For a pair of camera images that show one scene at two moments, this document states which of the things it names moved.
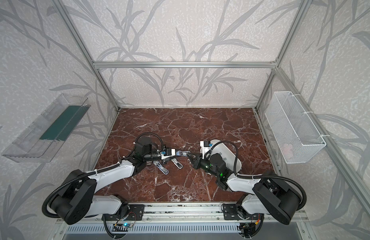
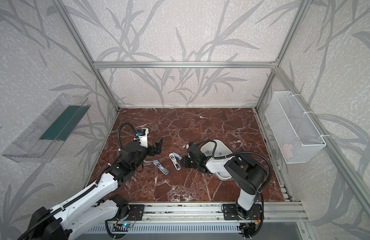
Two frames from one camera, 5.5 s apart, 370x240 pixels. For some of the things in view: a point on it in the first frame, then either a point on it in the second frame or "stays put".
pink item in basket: [288, 150] stays put
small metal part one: [161, 167] stays put
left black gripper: [158, 155] → [150, 148]
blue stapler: [177, 163] stays put
